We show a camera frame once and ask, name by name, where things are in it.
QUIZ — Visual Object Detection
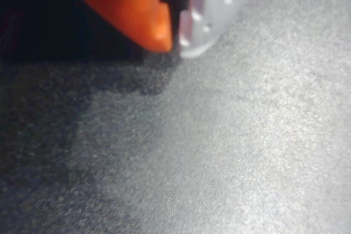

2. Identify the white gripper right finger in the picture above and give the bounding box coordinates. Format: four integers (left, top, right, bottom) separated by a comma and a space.
178, 0, 273, 59

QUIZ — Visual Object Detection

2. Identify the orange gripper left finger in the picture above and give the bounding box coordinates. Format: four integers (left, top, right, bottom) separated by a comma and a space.
65, 0, 174, 53

